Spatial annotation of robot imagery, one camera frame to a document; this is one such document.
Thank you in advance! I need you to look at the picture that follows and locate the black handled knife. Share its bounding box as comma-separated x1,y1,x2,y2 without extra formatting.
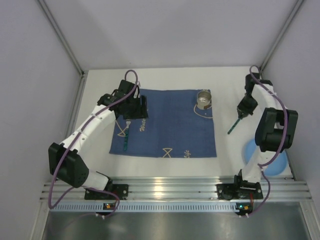
123,119,132,151

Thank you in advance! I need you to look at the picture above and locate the spoon with blue handle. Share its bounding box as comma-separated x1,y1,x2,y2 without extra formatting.
227,118,241,135

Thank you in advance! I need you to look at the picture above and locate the blue cloth placemat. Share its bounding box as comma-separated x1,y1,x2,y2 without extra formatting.
109,89,217,158

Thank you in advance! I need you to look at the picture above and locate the beige cup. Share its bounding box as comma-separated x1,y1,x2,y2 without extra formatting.
196,90,212,110

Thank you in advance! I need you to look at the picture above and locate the blue plastic plate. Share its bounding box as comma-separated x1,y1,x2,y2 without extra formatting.
242,139,288,177

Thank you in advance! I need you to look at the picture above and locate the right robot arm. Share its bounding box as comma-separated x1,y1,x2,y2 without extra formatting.
237,72,299,183

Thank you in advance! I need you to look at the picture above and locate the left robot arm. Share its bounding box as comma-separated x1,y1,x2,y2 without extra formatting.
48,79,148,191

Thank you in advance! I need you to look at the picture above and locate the right frame post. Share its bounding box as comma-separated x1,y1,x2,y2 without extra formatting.
259,0,306,72

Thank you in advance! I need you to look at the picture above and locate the frame post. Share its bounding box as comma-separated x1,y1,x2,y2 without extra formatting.
35,0,84,76
259,0,306,72

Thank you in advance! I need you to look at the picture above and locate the aluminium rail beam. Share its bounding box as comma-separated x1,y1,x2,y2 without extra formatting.
39,176,312,202

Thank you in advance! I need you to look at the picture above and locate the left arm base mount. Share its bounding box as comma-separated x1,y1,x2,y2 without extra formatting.
84,183,129,200

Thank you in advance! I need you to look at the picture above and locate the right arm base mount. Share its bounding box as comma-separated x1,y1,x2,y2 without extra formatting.
216,174,263,201

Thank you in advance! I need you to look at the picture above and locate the perforated cable duct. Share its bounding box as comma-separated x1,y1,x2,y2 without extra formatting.
51,201,252,213

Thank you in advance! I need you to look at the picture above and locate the left frame post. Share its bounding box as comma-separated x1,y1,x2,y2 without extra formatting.
35,0,84,76

